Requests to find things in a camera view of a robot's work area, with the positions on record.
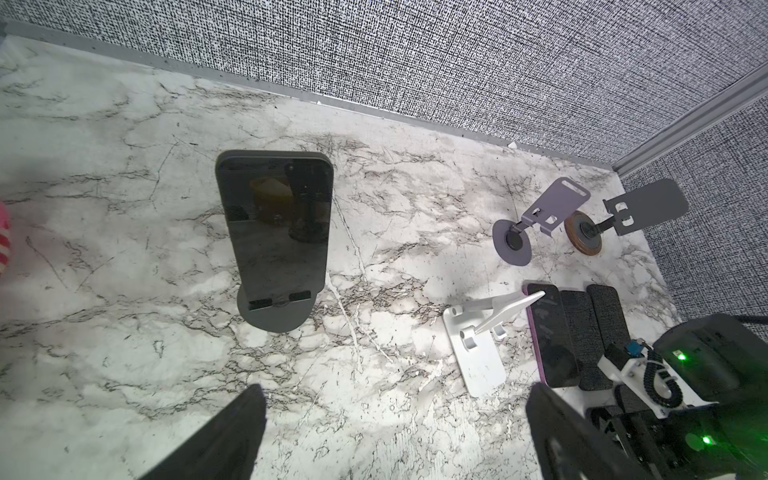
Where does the pink white plush toy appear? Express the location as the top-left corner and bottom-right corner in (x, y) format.
(0, 203), (11, 274)

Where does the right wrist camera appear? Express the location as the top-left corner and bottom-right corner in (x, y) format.
(597, 339), (713, 419)

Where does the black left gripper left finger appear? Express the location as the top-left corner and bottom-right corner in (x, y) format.
(143, 384), (267, 479)

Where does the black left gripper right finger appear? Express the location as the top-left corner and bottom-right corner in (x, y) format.
(526, 383), (651, 479)

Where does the brown round stand back right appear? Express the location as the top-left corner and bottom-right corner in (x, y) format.
(564, 179), (689, 256)

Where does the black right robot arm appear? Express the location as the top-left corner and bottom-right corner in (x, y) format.
(587, 314), (767, 479)

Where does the grey round stand back left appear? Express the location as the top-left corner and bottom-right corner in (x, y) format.
(237, 286), (316, 333)

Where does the purple round stand back centre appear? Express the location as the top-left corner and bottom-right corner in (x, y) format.
(492, 177), (591, 267)

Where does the black phone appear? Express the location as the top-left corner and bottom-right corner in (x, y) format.
(560, 290), (612, 391)
(586, 284), (630, 348)
(215, 150), (334, 310)
(523, 283), (580, 388)

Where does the white folding phone stand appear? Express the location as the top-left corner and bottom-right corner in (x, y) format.
(442, 292), (545, 398)

